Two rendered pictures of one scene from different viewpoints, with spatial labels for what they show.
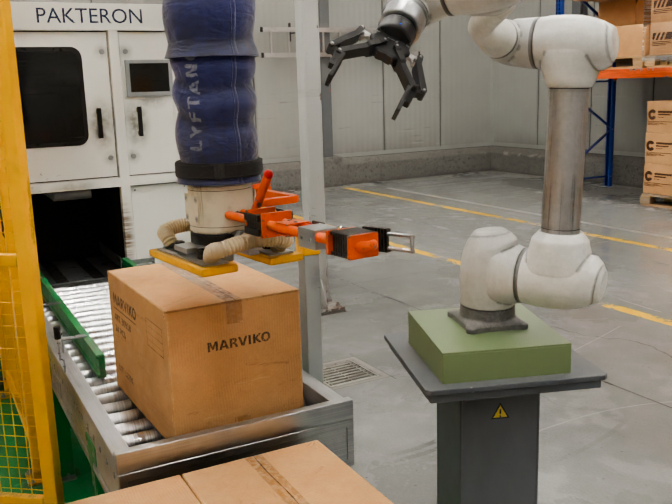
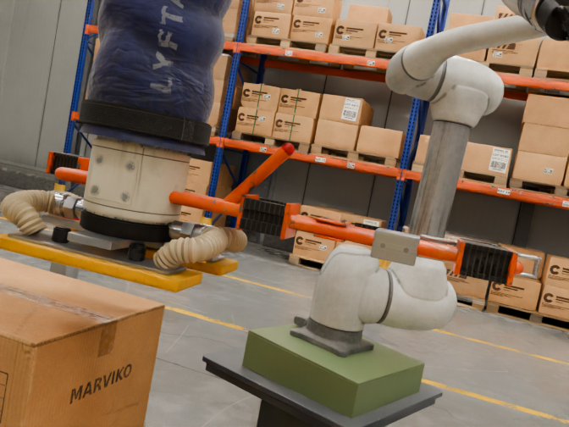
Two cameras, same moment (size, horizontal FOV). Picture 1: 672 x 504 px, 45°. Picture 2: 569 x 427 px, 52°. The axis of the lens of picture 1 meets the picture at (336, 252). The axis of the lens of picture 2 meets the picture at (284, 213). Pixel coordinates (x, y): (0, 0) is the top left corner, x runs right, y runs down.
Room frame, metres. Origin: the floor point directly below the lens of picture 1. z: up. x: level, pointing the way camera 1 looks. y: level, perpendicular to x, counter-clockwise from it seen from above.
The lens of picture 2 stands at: (1.16, 0.81, 1.28)
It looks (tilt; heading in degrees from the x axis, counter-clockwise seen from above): 4 degrees down; 317
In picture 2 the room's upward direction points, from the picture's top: 11 degrees clockwise
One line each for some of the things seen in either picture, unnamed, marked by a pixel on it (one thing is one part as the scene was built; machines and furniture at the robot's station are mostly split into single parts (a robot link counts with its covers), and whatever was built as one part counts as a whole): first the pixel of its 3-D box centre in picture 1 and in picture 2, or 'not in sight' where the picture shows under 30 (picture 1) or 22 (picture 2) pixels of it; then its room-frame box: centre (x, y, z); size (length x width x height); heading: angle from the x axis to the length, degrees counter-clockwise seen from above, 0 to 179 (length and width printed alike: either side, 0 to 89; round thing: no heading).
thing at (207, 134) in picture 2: (219, 167); (147, 124); (2.11, 0.30, 1.32); 0.23 x 0.23 x 0.04
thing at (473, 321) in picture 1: (484, 310); (328, 329); (2.23, -0.42, 0.87); 0.22 x 0.18 x 0.06; 12
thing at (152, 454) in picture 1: (241, 433); not in sight; (2.09, 0.28, 0.58); 0.70 x 0.03 x 0.06; 117
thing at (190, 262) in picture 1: (191, 254); (97, 250); (2.06, 0.38, 1.10); 0.34 x 0.10 x 0.05; 34
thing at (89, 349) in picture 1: (53, 313); not in sight; (3.32, 1.22, 0.60); 1.60 x 0.10 x 0.09; 27
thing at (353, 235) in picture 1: (351, 243); (483, 261); (1.61, -0.03, 1.20); 0.08 x 0.07 x 0.05; 34
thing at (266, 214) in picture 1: (268, 222); (268, 216); (1.90, 0.16, 1.20); 0.10 x 0.08 x 0.06; 124
